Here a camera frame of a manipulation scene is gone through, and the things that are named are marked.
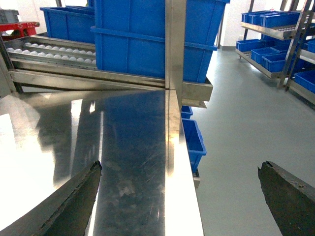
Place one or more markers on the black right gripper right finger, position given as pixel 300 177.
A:
pixel 290 200

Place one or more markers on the blue bin under table right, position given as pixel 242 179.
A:
pixel 195 143

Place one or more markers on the steel shelf with blue bins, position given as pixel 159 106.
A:
pixel 286 49

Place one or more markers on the large blue plastic crate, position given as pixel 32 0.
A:
pixel 130 36

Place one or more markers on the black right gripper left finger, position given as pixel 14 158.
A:
pixel 66 212

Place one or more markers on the stainless steel roller rack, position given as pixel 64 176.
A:
pixel 63 75

